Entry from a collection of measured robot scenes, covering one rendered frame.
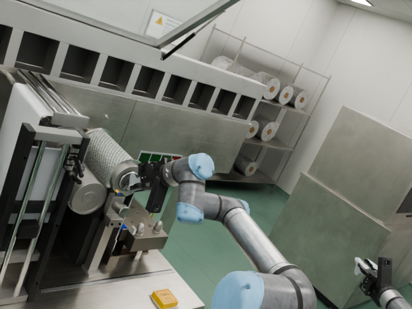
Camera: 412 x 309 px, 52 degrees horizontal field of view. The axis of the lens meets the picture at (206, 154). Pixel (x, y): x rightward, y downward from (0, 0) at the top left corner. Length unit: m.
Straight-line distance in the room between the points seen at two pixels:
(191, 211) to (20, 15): 0.80
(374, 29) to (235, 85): 4.29
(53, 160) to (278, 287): 0.65
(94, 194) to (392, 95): 4.84
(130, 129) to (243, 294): 1.10
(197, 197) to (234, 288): 0.37
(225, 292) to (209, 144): 1.30
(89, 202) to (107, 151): 0.19
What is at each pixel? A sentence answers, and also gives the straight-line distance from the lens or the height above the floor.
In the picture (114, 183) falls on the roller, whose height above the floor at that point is 1.24.
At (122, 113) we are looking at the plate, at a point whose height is 1.37.
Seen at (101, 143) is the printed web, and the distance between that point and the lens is 1.52.
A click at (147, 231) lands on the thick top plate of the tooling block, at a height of 1.03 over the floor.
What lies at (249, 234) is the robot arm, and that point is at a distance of 1.09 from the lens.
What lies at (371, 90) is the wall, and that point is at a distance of 5.94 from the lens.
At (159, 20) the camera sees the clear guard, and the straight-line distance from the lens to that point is 1.57.
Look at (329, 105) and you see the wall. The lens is 6.16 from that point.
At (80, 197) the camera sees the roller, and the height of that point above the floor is 1.18.
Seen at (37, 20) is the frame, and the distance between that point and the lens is 1.47.
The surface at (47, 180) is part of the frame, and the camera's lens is 1.18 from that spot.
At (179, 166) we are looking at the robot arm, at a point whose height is 1.43.
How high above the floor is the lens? 1.82
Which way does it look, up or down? 16 degrees down
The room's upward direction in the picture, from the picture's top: 24 degrees clockwise
